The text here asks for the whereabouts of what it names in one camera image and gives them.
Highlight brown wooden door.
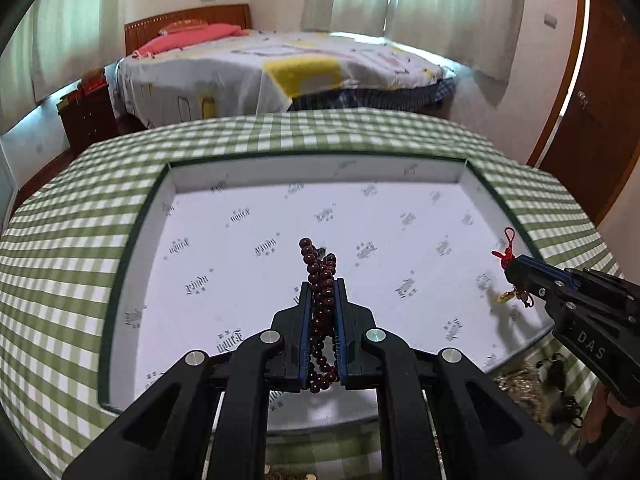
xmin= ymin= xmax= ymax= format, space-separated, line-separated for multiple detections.
xmin=527 ymin=0 xmax=639 ymax=224

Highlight pink pillow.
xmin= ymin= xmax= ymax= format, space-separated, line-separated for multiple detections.
xmin=131 ymin=24 xmax=247 ymax=58

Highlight white curtain window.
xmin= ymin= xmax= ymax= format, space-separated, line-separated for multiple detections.
xmin=1 ymin=0 xmax=124 ymax=133
xmin=302 ymin=0 xmax=525 ymax=82

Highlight black pendant cord necklace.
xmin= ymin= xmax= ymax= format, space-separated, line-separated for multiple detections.
xmin=531 ymin=353 xmax=586 ymax=428

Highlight wooden headboard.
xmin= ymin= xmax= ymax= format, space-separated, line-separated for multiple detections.
xmin=124 ymin=2 xmax=253 ymax=57

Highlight dark red bead bracelet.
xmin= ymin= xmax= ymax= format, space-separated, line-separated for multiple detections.
xmin=298 ymin=236 xmax=340 ymax=395

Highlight red knot gold coin charm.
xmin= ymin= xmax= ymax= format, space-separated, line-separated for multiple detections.
xmin=491 ymin=226 xmax=535 ymax=309

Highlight green checked tablecloth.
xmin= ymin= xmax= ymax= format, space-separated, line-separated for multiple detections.
xmin=1 ymin=108 xmax=620 ymax=479

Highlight orange patterned pillow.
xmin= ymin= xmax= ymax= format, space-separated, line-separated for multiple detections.
xmin=158 ymin=18 xmax=208 ymax=36

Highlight white curtain right window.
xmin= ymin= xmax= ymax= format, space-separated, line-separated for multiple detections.
xmin=302 ymin=0 xmax=525 ymax=82

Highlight wall light switch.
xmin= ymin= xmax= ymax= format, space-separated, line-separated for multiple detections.
xmin=544 ymin=13 xmax=558 ymax=29

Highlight red items on nightstand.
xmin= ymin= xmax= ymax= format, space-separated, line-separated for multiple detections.
xmin=77 ymin=67 xmax=108 ymax=94

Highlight green white-lined tray box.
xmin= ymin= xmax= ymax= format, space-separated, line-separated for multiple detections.
xmin=98 ymin=153 xmax=552 ymax=413

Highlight white curtain left window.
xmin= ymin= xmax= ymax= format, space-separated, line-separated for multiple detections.
xmin=1 ymin=0 xmax=124 ymax=133

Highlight dark wooden nightstand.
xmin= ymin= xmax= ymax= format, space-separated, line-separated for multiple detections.
xmin=56 ymin=86 xmax=118 ymax=155

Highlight right hand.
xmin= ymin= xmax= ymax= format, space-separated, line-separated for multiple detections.
xmin=580 ymin=382 xmax=639 ymax=454

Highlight bed with patterned quilt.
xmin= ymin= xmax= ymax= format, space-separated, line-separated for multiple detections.
xmin=115 ymin=30 xmax=456 ymax=128

